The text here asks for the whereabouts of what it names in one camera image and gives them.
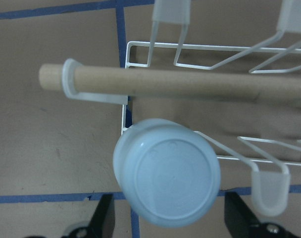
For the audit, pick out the white wire cup rack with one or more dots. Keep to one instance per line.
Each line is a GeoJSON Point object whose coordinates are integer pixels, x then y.
{"type": "Point", "coordinates": [269, 190]}

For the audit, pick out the pale blue plastic cup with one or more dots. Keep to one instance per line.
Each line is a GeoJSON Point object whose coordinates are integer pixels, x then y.
{"type": "Point", "coordinates": [169, 174]}

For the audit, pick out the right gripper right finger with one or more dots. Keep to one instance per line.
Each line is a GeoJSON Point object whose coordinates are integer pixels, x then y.
{"type": "Point", "coordinates": [239, 219]}

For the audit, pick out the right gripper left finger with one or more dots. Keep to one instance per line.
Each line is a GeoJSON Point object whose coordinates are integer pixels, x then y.
{"type": "Point", "coordinates": [102, 223]}

